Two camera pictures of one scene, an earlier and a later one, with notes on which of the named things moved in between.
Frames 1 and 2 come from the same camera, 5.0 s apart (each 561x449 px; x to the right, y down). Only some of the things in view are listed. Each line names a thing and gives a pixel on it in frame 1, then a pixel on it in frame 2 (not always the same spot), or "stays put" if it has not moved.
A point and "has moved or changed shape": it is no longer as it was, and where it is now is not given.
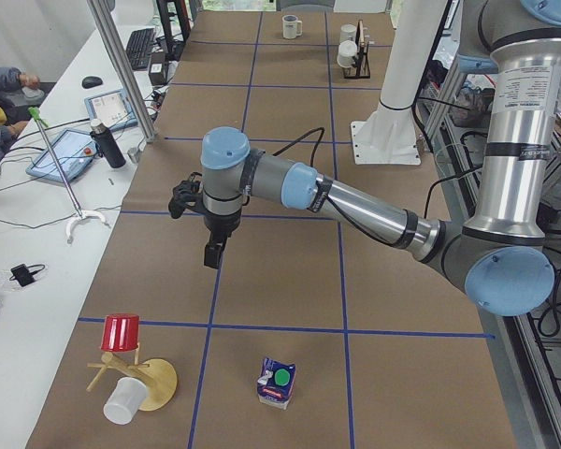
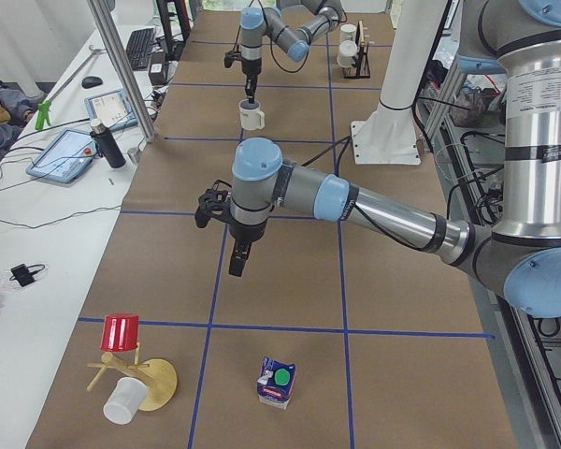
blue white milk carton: [276, 383] stays put
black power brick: [158, 67] stays put
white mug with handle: [290, 26] has moved or changed shape
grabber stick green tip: [81, 214] to [43, 108]
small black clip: [23, 274] stays put
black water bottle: [107, 145] stays put
